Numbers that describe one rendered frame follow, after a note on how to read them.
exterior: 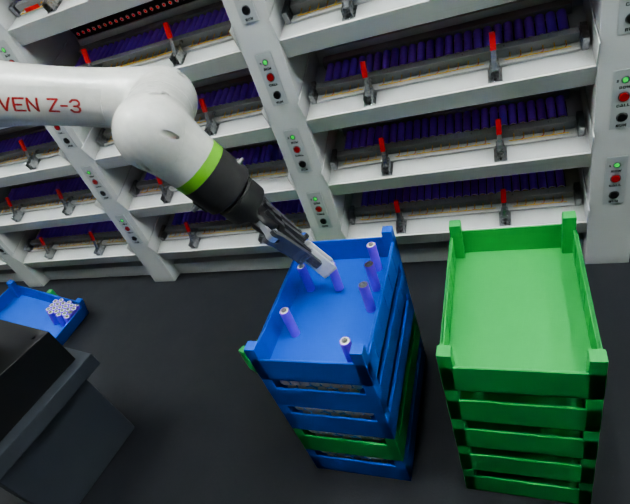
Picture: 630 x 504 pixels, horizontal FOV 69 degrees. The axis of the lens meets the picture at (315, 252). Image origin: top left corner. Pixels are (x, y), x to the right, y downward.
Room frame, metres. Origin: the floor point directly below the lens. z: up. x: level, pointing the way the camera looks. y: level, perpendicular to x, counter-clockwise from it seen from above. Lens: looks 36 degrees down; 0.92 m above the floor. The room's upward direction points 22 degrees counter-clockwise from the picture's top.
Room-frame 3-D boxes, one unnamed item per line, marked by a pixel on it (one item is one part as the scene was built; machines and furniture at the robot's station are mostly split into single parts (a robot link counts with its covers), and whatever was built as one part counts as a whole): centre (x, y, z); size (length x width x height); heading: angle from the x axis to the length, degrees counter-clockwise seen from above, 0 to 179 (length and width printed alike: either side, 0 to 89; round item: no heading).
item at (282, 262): (1.37, 0.19, 0.02); 2.19 x 0.16 x 0.05; 61
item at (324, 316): (0.62, 0.01, 0.36); 0.30 x 0.20 x 0.08; 151
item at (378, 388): (0.62, 0.01, 0.28); 0.30 x 0.20 x 0.08; 151
